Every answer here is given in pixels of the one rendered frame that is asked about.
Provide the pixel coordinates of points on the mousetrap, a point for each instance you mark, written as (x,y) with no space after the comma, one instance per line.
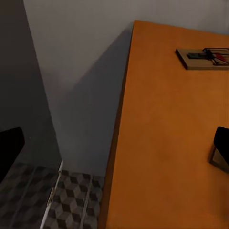
(213,59)
(218,161)

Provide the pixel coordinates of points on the door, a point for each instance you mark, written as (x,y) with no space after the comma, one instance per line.
(29,185)

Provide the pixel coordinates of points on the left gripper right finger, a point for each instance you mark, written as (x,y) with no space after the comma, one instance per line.
(221,141)

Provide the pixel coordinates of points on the cabinet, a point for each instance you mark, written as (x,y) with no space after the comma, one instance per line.
(158,174)

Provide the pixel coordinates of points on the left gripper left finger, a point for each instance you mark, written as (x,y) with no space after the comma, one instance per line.
(11,143)

